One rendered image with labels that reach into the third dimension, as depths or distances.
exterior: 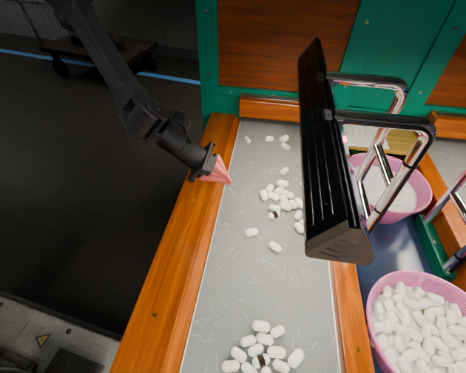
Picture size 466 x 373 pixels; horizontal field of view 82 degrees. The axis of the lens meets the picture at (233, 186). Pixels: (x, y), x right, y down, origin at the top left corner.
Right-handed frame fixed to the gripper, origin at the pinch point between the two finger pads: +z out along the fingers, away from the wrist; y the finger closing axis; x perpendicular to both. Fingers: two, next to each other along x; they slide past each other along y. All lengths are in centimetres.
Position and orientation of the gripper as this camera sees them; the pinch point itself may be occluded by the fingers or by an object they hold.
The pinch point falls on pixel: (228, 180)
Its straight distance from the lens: 68.6
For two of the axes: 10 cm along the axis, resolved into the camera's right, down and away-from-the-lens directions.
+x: -6.5, 4.5, 6.1
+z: 7.4, 5.5, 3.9
